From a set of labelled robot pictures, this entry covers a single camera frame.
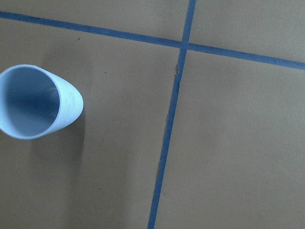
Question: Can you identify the brown paper table cover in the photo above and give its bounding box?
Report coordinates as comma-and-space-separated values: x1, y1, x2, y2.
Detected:
0, 0, 305, 229

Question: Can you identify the blue-grey cup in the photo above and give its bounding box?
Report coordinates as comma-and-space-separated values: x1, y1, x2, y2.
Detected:
0, 64, 84, 140

